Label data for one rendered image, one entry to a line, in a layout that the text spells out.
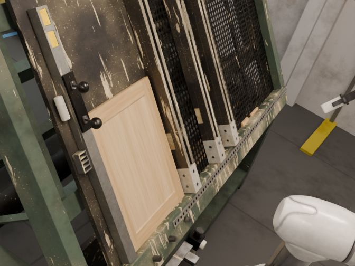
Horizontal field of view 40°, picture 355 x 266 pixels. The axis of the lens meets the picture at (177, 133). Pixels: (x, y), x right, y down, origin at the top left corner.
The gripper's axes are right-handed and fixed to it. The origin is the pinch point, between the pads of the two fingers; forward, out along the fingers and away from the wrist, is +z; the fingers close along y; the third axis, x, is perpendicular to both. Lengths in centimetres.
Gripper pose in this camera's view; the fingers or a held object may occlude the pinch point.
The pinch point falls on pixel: (333, 104)
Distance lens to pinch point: 158.9
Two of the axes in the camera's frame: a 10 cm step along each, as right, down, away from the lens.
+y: -5.1, 1.7, -8.4
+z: -7.5, 3.9, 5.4
